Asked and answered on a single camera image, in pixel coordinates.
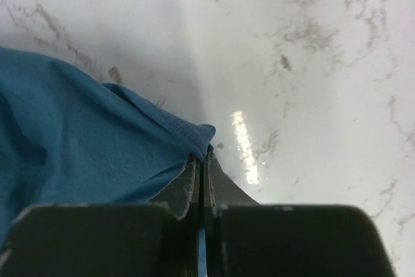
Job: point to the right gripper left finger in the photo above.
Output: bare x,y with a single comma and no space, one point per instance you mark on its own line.
159,238

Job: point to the blue t shirt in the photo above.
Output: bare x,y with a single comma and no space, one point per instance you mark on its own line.
68,139

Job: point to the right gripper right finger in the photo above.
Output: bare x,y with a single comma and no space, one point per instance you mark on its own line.
246,238

